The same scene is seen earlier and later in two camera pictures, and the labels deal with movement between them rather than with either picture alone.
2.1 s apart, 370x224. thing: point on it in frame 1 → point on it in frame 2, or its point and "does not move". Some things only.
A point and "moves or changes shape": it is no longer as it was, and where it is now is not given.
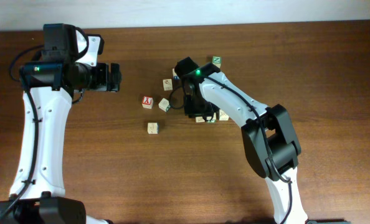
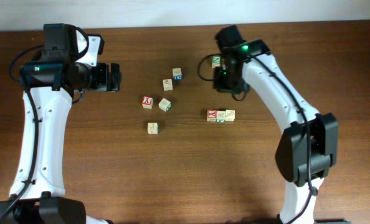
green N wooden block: [217, 60] does not move
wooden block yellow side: [152, 128] does not move
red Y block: [147, 102] does not move
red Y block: [199, 119] moves or changes shape
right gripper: [189, 111] → [218, 86]
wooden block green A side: [213, 120] moves or changes shape
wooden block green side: [164, 104] does not move
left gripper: [104, 84] does not move
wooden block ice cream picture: [167, 84] does not move
